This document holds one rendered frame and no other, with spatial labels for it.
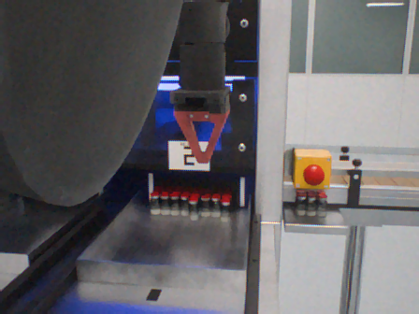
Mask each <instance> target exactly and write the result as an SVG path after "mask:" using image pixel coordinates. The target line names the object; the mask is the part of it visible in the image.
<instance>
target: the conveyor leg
mask: <svg viewBox="0 0 419 314"><path fill-rule="evenodd" d="M347 225H348V234H347V236H346V238H345V247H344V263H343V270H342V278H341V286H340V310H339V314H359V309H360V296H361V289H362V282H363V275H364V262H365V254H366V247H367V234H368V227H369V226H373V227H382V226H381V225H376V224H362V223H347Z"/></svg>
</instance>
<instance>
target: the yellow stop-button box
mask: <svg viewBox="0 0 419 314"><path fill-rule="evenodd" d="M311 164H317V165H320V166H321V167H322V168H323V170H324V171H325V179H324V180H323V183H320V184H319V185H317V186H311V185H310V184H308V183H307V182H306V181H305V179H304V177H303V171H304V170H305V168H306V167H307V166H308V165H311ZM331 165H332V156H331V153H329V151H328V149H327V148H294V150H293V165H292V181H293V186H294V188H295V189H317V190H329V189H330V184H331Z"/></svg>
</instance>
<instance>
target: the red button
mask: <svg viewBox="0 0 419 314"><path fill-rule="evenodd" d="M303 177H304V179H305V181H306V182H307V183H308V184H310V185H311V186H317V185H319V184H320V183H323V180H324V179H325V171H324V170H323V168H322V167H321V166H320V165H317V164H311V165H308V166H307V167H306V168H305V170H304V171H303Z"/></svg>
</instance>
